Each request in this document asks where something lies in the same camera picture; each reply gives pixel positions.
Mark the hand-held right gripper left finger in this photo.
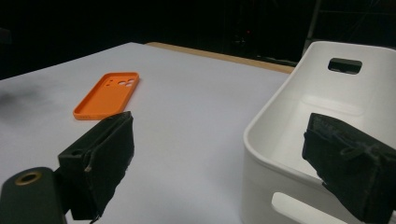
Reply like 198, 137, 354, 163
57, 110, 135, 222

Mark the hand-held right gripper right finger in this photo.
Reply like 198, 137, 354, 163
301, 112, 396, 224

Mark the orange phone case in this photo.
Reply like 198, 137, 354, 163
72, 71, 140, 121

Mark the white plastic bin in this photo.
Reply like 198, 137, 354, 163
241, 40, 396, 224

